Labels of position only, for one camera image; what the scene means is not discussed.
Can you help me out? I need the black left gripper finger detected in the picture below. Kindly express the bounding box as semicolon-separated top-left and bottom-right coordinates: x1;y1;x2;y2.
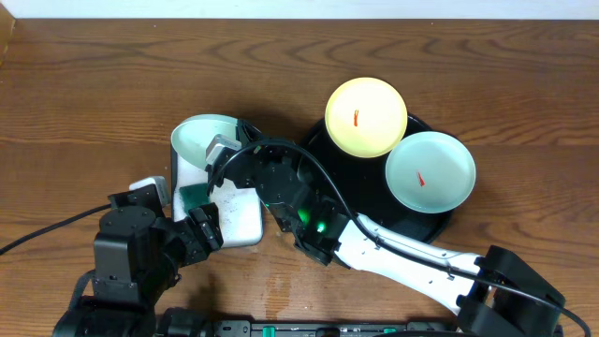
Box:
197;217;224;251
187;203;219;225

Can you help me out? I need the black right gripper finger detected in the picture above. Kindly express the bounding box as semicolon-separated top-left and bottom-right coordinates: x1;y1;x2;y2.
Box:
236;119;265;150
207;164;241;196

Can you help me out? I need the green scrubbing sponge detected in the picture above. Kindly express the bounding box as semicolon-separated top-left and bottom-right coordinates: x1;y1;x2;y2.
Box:
179;183;210;215

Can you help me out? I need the light green plate front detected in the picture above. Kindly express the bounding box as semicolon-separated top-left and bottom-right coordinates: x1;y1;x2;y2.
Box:
170;114;238;170

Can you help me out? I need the light green plate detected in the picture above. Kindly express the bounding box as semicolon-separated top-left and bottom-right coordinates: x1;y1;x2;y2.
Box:
385;131;476;213
170;114;238;170

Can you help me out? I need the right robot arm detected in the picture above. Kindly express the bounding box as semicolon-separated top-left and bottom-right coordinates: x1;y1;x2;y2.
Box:
205;122;565;336

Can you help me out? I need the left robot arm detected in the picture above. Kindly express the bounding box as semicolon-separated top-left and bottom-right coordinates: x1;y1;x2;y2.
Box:
52;203;223;336

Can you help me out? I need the black rectangular foam tray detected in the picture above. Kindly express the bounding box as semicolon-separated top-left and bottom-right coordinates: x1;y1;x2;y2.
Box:
171;147;263;248

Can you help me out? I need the round black serving tray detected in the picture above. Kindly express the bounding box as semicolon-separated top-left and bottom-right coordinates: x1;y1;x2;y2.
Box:
300;120;452;243

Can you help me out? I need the yellow plate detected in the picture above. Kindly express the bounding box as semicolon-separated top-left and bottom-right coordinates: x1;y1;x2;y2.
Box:
325;77;408;158

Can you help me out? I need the right black cable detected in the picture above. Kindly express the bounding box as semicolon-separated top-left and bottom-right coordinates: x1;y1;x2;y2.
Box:
208;138;593;337

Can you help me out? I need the black cable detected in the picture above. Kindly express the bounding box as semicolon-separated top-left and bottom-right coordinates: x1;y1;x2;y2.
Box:
208;138;593;337
0;203;113;256

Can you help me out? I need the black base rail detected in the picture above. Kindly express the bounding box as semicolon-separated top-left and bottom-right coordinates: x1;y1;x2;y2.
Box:
156;307;460;337

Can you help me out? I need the left black cable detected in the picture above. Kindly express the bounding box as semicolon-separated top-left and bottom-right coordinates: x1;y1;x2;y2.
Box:
0;203;113;256

